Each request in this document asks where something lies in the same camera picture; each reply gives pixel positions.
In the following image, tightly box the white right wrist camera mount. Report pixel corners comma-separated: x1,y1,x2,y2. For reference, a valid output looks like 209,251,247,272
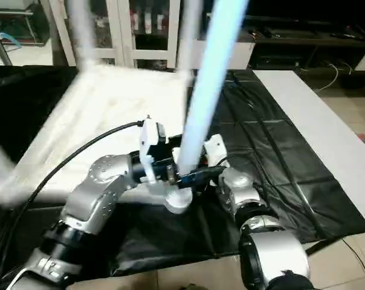
204,134,228,170

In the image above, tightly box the black plastic mat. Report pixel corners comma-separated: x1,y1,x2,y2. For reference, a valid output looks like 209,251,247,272
0,65,365,272

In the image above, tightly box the white drawer unit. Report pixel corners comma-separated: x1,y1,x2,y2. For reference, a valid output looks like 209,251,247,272
176,39,256,70

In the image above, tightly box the teal small stool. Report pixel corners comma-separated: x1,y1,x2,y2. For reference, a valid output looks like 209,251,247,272
0,31,20,49

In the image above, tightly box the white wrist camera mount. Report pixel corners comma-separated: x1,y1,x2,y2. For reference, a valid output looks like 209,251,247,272
139,118,168,185
204,134,228,170

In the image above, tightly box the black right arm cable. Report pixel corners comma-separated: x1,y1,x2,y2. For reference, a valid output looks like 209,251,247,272
219,154,274,183

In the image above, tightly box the grey metal storage rack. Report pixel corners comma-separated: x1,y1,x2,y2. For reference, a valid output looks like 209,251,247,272
0,9,50,46

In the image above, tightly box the white glass door cabinet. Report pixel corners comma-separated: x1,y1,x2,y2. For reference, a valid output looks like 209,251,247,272
40,0,183,68

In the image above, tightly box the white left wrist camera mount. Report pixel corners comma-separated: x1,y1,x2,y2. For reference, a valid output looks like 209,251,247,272
139,118,168,185

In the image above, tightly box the white plastic table top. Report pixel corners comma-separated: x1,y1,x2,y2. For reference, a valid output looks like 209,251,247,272
0,63,195,215

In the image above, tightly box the white side board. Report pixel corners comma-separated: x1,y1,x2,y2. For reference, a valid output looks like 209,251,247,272
253,69,365,230

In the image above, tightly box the black metal table leg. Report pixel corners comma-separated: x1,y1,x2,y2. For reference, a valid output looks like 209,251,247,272
303,236,346,254

